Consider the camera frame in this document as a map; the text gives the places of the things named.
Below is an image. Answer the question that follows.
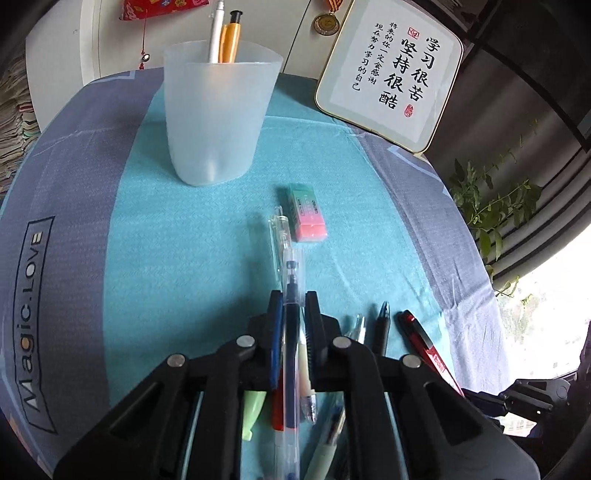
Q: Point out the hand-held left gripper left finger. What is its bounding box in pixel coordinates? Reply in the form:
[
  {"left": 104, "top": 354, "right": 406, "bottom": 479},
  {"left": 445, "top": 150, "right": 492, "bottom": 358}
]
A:
[{"left": 53, "top": 290, "right": 283, "bottom": 480}]

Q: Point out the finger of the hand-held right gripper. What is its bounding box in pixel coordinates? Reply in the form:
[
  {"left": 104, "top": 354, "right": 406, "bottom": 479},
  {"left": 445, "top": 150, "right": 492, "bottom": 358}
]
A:
[{"left": 462, "top": 388, "right": 508, "bottom": 418}]

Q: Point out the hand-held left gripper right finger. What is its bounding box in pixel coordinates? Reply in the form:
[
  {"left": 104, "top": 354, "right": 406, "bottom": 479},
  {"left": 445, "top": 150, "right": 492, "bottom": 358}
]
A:
[{"left": 305, "top": 291, "right": 539, "bottom": 480}]

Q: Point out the clear gel pen dark refill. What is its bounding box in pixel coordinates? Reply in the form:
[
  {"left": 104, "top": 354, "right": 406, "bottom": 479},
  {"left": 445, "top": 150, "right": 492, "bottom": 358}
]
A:
[{"left": 272, "top": 247, "right": 302, "bottom": 480}]

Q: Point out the cream pen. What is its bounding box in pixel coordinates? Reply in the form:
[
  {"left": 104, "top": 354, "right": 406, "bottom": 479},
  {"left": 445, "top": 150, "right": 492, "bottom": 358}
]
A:
[{"left": 298, "top": 323, "right": 318, "bottom": 424}]

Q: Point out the clear plastic pen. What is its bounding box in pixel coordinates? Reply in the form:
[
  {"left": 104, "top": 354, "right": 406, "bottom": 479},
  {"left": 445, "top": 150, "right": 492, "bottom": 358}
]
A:
[
  {"left": 269, "top": 206, "right": 293, "bottom": 296},
  {"left": 344, "top": 315, "right": 366, "bottom": 344}
]

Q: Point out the light green pen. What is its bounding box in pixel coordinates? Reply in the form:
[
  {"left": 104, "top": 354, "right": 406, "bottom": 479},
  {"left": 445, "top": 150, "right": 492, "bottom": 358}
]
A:
[{"left": 241, "top": 390, "right": 269, "bottom": 441}]

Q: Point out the red and black pen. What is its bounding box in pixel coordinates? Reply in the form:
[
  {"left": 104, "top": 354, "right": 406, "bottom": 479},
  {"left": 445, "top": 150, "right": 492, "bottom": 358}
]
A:
[{"left": 398, "top": 310, "right": 465, "bottom": 398}]

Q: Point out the sage green pen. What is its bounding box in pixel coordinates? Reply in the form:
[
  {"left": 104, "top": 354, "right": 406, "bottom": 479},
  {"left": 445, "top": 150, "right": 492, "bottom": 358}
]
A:
[{"left": 302, "top": 440, "right": 335, "bottom": 480}]

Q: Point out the green and pink eraser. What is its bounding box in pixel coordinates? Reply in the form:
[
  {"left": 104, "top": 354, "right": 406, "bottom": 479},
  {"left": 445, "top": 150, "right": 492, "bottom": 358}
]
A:
[{"left": 276, "top": 183, "right": 329, "bottom": 244}]

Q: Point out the translucent plastic cup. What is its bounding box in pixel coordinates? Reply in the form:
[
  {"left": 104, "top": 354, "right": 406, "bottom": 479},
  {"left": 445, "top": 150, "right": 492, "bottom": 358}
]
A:
[{"left": 164, "top": 41, "right": 284, "bottom": 186}]

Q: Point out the blue and grey tablecloth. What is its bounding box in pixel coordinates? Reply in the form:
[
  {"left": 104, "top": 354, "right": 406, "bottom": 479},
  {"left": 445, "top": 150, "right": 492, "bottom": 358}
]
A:
[{"left": 0, "top": 67, "right": 511, "bottom": 480}]

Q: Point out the green leafy plant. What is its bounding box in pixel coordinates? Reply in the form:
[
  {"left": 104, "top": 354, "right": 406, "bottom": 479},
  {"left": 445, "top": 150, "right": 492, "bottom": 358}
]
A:
[{"left": 450, "top": 120, "right": 546, "bottom": 301}]

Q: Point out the framed calligraphy sign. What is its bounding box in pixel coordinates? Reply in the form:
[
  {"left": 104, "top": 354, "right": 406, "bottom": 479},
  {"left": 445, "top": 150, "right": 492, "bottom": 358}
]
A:
[{"left": 315, "top": 0, "right": 464, "bottom": 154}]

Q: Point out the orange pen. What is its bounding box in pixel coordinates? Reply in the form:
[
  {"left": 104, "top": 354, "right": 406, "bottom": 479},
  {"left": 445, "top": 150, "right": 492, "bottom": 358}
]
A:
[{"left": 218, "top": 10, "right": 244, "bottom": 64}]

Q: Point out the white pen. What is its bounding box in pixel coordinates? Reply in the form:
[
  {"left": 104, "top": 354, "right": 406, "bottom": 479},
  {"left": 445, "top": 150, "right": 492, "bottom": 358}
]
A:
[{"left": 208, "top": 0, "right": 227, "bottom": 64}]

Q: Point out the medal with striped ribbon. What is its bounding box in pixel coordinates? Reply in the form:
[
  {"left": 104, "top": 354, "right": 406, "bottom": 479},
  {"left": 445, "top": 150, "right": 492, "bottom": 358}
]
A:
[{"left": 314, "top": 0, "right": 345, "bottom": 35}]

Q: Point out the stack of books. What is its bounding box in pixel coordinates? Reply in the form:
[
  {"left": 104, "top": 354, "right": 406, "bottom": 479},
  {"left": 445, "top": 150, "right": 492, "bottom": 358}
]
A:
[{"left": 0, "top": 51, "right": 42, "bottom": 195}]

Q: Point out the red fabric pouch ornament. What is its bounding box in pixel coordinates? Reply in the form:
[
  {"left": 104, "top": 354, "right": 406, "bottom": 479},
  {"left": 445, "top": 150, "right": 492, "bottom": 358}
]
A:
[{"left": 119, "top": 0, "right": 209, "bottom": 70}]

